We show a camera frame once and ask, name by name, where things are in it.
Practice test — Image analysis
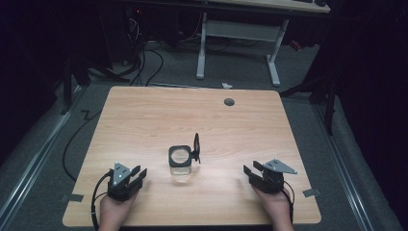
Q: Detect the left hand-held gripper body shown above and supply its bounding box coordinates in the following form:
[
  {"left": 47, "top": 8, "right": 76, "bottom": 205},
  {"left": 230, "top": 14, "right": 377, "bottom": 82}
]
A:
[{"left": 106, "top": 162, "right": 144, "bottom": 202}]

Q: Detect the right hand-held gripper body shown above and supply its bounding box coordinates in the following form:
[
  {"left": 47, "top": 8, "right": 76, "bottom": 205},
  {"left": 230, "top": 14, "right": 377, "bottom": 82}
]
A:
[{"left": 248, "top": 158, "right": 298, "bottom": 195}]

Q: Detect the clear jar with black lid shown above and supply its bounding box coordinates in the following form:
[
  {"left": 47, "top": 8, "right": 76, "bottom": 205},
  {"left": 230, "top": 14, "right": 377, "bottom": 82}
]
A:
[{"left": 167, "top": 132, "right": 202, "bottom": 185}]

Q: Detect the person's left hand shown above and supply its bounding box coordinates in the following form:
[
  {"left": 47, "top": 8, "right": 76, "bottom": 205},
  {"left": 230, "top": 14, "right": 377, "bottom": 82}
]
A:
[{"left": 99, "top": 188, "right": 140, "bottom": 226}]

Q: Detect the person's right hand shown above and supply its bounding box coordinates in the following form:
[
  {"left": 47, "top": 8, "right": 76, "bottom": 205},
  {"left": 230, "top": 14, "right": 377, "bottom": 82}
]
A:
[{"left": 251, "top": 185, "right": 293, "bottom": 226}]

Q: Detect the grey tape strip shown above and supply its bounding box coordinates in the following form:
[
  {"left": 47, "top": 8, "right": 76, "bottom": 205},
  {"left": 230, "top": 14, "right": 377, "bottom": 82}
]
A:
[
  {"left": 301, "top": 188, "right": 322, "bottom": 198},
  {"left": 60, "top": 192, "right": 85, "bottom": 203}
]

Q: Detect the black stand leg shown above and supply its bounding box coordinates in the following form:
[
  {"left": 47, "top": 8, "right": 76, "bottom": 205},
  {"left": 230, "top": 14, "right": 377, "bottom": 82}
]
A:
[
  {"left": 278, "top": 75, "right": 339, "bottom": 137},
  {"left": 60, "top": 56, "right": 92, "bottom": 116}
]

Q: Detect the desk with white legs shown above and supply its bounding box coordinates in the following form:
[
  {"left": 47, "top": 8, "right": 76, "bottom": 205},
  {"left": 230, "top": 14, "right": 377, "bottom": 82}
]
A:
[{"left": 191, "top": 0, "right": 332, "bottom": 88}]

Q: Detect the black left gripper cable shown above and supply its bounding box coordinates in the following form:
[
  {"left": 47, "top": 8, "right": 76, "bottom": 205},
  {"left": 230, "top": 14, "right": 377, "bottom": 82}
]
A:
[{"left": 89, "top": 169, "right": 115, "bottom": 231}]

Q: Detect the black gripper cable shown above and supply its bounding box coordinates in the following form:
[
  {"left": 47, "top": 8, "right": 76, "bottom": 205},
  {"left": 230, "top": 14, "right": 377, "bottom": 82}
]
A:
[
  {"left": 89, "top": 169, "right": 115, "bottom": 231},
  {"left": 282, "top": 180, "right": 295, "bottom": 225}
]

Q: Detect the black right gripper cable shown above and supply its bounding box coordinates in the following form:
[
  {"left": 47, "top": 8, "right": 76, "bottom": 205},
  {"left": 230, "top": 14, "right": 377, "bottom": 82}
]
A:
[{"left": 282, "top": 180, "right": 295, "bottom": 225}]

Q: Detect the black floor cable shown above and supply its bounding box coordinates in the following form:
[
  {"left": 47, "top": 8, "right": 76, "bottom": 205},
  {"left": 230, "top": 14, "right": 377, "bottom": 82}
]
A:
[{"left": 62, "top": 109, "right": 102, "bottom": 183}]

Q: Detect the metal floor rail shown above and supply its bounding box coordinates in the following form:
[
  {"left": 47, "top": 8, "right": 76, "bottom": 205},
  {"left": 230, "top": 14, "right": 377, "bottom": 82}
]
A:
[
  {"left": 311, "top": 103, "right": 375, "bottom": 231},
  {"left": 0, "top": 90, "right": 85, "bottom": 227}
]

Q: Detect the bundle of black cables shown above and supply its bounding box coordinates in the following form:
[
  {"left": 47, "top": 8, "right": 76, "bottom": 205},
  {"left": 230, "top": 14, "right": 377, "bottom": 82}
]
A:
[{"left": 126, "top": 13, "right": 166, "bottom": 88}]

